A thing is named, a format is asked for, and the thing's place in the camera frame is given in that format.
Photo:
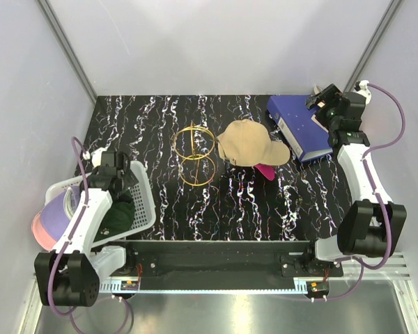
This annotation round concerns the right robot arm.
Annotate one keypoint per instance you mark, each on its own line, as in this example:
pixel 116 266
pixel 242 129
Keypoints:
pixel 370 230

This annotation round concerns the stack of books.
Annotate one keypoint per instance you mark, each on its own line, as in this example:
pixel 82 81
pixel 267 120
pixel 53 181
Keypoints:
pixel 317 90

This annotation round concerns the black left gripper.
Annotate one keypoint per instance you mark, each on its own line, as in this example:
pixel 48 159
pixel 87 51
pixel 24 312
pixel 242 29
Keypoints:
pixel 129 179

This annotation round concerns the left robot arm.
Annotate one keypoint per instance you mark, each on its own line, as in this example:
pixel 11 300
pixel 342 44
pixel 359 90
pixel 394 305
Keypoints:
pixel 69 276

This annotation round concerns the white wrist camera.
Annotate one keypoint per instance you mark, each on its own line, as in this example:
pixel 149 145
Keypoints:
pixel 362 88
pixel 95 157

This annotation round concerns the beige baseball cap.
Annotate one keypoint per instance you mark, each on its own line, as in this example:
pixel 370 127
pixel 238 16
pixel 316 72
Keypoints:
pixel 247 143

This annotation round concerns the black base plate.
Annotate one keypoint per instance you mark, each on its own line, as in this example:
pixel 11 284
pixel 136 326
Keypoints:
pixel 225 266

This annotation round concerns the dark green cap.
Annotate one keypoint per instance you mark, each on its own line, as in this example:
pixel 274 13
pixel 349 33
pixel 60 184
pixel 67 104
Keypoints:
pixel 118 219

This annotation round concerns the magenta mesh cap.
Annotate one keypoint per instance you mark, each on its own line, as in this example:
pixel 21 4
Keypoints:
pixel 267 171

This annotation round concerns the purple cap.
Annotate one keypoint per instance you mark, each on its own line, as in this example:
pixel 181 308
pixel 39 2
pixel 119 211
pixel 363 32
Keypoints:
pixel 63 207

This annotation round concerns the pink cap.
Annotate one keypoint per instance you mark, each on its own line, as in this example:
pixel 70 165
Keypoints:
pixel 45 231

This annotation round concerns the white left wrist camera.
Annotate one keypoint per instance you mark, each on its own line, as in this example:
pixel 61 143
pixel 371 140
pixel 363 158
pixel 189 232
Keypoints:
pixel 95 157

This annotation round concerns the blue binder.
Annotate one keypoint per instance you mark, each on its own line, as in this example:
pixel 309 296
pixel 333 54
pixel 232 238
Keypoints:
pixel 307 139

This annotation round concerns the gold wire hat stand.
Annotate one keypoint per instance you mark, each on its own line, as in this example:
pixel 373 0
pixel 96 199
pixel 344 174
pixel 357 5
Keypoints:
pixel 194 156

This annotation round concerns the black wire hat stand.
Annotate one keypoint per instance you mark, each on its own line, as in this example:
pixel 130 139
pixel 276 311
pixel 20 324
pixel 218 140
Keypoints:
pixel 240 174

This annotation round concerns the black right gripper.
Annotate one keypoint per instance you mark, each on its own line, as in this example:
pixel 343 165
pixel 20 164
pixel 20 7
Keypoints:
pixel 330 95

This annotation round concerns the white plastic basket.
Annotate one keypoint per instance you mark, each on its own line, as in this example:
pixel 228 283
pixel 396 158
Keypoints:
pixel 144 216

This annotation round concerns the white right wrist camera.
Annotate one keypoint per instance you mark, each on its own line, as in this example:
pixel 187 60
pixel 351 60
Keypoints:
pixel 362 88

